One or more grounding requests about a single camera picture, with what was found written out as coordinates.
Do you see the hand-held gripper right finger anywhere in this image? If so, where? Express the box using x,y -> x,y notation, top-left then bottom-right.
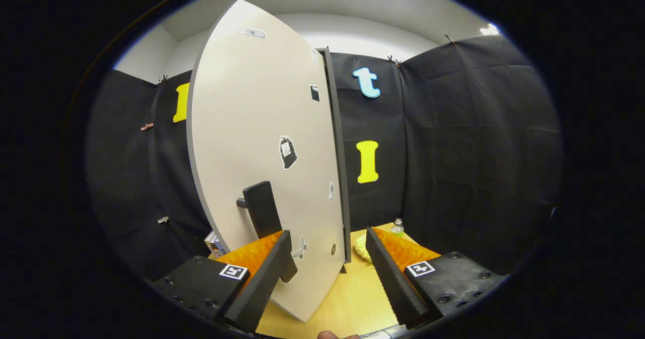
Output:
365,227 -> 507,329

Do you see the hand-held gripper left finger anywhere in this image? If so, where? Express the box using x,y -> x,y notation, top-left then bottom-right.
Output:
151,230 -> 293,333

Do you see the pale yellow plush item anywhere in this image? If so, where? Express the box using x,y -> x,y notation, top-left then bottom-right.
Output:
353,233 -> 376,264

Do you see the black backdrop cloth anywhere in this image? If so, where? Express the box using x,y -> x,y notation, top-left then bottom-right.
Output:
86,34 -> 564,282

